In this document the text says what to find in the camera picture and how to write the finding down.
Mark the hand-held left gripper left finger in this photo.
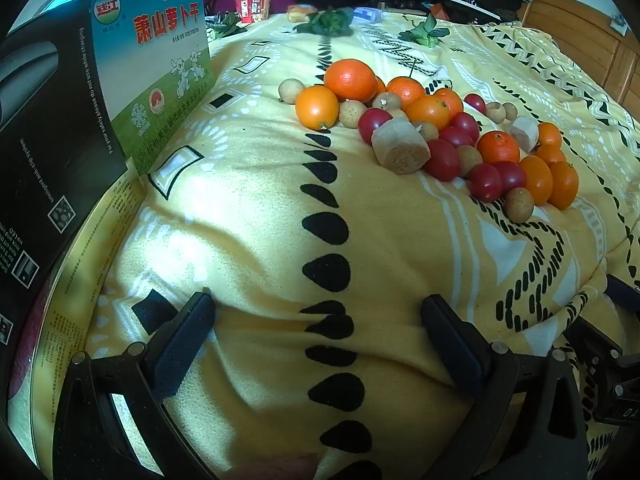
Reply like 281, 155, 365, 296
52, 287, 226, 480

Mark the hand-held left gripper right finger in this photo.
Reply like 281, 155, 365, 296
421, 295, 589, 480

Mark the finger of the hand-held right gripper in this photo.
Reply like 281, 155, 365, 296
604, 274, 640, 307
565, 316, 633, 362

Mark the pile of longans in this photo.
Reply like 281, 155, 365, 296
278, 78, 536, 223

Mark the small pale sugarcane piece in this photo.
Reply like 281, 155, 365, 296
507, 115, 540, 153

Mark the pile of small oranges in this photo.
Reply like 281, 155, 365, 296
374, 75, 580, 211

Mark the thick brown sugarcane piece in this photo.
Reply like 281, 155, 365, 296
371, 117, 432, 176

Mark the smooth yellowish orange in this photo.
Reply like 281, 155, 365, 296
294, 86, 340, 131

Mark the large deep-coloured orange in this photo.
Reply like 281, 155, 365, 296
323, 59, 378, 104

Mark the person's left hand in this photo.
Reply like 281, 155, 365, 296
225, 451, 319, 480

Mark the yellow printed blanket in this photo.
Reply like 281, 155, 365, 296
85, 7, 640, 480

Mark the yellow printed box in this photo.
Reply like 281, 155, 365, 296
10, 172, 151, 480

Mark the black printed box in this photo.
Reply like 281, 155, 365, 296
0, 0, 128, 356

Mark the wooden headboard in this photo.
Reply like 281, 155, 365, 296
517, 0, 640, 121

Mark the green and blue carton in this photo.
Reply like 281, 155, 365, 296
50, 0, 216, 177

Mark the green leafy vegetable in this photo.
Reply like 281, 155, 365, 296
294, 7, 355, 37
206, 12, 247, 41

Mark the red instant noodle cup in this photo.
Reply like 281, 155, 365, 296
235, 0, 273, 24

